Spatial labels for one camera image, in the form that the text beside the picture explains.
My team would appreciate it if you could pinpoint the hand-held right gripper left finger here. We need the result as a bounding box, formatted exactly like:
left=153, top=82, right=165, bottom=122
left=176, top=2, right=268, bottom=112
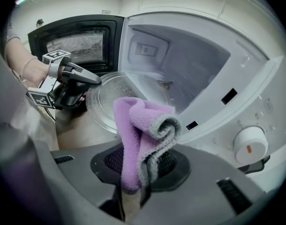
left=50, top=143, right=125, bottom=225

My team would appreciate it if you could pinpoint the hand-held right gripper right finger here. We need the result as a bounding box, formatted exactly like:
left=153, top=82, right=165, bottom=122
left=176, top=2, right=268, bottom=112
left=140, top=143, right=267, bottom=225

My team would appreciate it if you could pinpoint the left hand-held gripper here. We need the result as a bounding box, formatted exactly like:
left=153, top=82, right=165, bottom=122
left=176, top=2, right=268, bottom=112
left=26, top=50, right=102, bottom=110

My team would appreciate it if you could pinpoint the glass microwave turntable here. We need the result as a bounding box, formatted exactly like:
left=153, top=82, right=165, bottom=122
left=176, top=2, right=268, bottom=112
left=85, top=71, right=177, bottom=135

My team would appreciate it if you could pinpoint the purple cloth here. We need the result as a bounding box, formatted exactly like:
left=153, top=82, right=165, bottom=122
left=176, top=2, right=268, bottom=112
left=113, top=97, right=182, bottom=195

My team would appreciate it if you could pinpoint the person's left forearm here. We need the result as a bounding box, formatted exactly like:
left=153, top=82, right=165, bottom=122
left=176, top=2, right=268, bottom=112
left=4, top=37, right=39, bottom=84

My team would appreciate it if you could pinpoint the white microwave door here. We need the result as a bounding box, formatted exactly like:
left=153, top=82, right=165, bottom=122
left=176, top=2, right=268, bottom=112
left=27, top=15, right=125, bottom=77

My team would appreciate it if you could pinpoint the white microwave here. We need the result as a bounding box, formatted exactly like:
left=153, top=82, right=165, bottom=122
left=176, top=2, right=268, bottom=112
left=27, top=10, right=286, bottom=196

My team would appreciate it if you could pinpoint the person's left hand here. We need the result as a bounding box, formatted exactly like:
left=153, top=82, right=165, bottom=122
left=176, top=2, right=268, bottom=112
left=22, top=60, right=51, bottom=89

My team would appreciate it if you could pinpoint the grey knitted cardigan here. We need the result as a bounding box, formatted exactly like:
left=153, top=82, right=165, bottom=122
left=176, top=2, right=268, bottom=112
left=6, top=14, right=21, bottom=44

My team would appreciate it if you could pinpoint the thin beaded wrist bracelet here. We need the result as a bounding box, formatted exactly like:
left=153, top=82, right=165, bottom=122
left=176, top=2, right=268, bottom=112
left=19, top=56, right=38, bottom=80

